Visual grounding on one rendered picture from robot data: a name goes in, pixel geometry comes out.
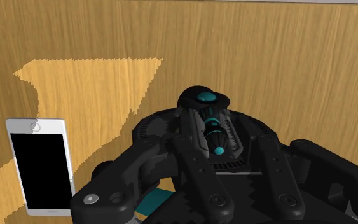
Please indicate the white smartphone with black screen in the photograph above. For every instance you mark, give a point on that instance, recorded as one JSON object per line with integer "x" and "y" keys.
{"x": 42, "y": 170}

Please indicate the black and teal rounded device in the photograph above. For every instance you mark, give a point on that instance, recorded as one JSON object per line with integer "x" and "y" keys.
{"x": 208, "y": 102}

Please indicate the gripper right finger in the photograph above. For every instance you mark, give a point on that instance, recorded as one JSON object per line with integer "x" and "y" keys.
{"x": 327, "y": 167}

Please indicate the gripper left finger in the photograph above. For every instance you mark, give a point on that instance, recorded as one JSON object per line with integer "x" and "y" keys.
{"x": 113, "y": 192}

